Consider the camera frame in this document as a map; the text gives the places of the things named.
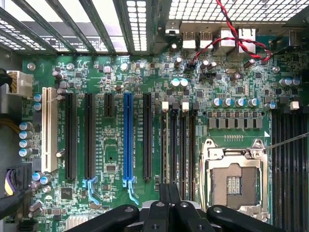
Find RAM slot black latches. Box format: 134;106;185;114
272;106;283;230
299;106;307;230
170;102;180;186
189;102;200;201

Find light blue slot clip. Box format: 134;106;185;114
122;176;140;206
82;176;101;209

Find silver CPU socket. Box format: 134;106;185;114
199;138;271;223

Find silver finned chipset heatsink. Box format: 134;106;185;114
65;214;97;232

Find long black expansion slot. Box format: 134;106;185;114
65;93;77;180
84;93;96;179
143;93;153;180

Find blue expansion slot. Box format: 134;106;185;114
123;93;133;180

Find short black expansion slot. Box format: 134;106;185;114
104;93;114;118

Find thin silver locking lever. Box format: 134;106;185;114
264;131;309;152

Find black main power plug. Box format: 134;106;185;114
16;217;33;232

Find white expansion slot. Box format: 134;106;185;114
41;87;58;173

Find green Dell motherboard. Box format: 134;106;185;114
21;33;309;232

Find silver power supply unit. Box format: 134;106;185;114
0;47;25;170

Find silver USB port stack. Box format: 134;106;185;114
199;31;213;50
182;31;196;50

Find wide silver port block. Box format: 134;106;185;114
214;28;237;55

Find silver ethernet port block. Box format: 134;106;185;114
238;28;256;54

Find white power plug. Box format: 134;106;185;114
6;70;34;100

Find small metal rear port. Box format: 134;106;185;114
165;21;181;36

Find grey metal PC case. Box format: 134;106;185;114
0;0;309;73

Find black plug coloured wires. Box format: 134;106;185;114
4;163;33;197

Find thin yellow black wire bundle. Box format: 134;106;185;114
0;69;21;135

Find red black twisted wire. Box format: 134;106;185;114
187;0;273;71

